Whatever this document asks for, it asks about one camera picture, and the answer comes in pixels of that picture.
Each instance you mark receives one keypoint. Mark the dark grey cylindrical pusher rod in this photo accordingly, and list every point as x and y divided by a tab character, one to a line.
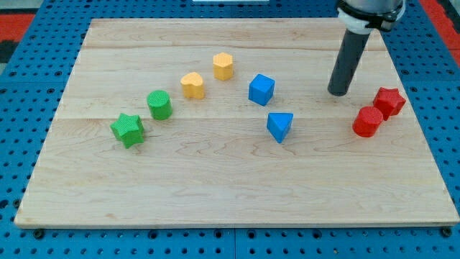
350	53

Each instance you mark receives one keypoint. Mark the red star block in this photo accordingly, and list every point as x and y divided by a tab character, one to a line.
389	101

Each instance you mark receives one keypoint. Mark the green star block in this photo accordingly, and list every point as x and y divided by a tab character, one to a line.
128	129

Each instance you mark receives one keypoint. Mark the red cylinder block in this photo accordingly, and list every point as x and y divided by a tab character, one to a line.
367	121

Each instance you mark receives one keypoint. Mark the blue cube block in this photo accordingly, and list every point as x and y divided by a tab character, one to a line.
261	89

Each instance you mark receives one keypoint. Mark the blue triangle block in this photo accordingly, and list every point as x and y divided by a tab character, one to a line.
279	124

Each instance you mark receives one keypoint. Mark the yellow hexagon block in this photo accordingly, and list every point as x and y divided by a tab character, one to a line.
223	66

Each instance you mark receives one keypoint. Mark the yellow heart block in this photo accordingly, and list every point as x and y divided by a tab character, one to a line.
193	86

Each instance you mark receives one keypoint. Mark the green cylinder block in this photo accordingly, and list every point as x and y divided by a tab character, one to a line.
159	105

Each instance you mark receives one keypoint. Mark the light wooden board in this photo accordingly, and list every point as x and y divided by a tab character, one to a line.
213	162

